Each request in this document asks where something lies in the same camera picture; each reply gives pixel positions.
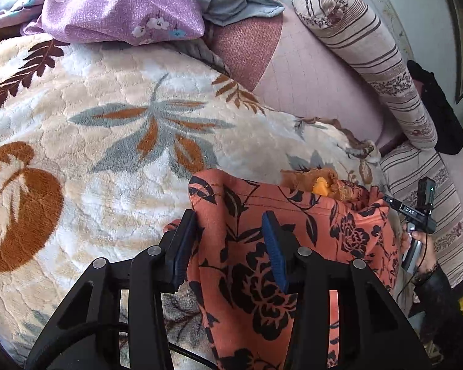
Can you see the long striped floral bolster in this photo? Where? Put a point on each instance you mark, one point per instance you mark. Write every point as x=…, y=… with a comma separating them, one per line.
x=362, y=46

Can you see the leaf print fleece blanket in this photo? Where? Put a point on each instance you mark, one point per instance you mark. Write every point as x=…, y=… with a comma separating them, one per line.
x=100, y=200

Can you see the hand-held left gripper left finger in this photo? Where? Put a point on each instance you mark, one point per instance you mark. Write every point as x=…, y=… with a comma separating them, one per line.
x=179, y=254

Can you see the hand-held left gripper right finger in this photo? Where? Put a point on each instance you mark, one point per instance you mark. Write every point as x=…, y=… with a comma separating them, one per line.
x=274, y=250

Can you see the purple floral cloth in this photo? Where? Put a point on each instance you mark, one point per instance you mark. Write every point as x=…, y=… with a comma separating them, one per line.
x=119, y=11

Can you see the orange floral garment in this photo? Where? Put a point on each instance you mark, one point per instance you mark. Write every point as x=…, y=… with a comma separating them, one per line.
x=231, y=239

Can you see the person's right hand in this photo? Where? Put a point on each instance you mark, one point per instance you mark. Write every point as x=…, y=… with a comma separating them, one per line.
x=427, y=254

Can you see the black cloth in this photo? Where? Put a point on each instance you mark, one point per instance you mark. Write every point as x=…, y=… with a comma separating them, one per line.
x=440, y=115

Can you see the large striped floral pillow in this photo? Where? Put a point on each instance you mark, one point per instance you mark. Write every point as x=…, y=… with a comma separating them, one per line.
x=451, y=185

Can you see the pink quilted bed sheet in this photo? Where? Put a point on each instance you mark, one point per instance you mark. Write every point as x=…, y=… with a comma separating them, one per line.
x=312, y=84

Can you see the brown yellow cloth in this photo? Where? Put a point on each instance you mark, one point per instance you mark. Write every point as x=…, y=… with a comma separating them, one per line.
x=320, y=185

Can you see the person's right forearm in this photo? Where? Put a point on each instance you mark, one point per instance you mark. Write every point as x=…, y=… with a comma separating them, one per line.
x=440, y=308

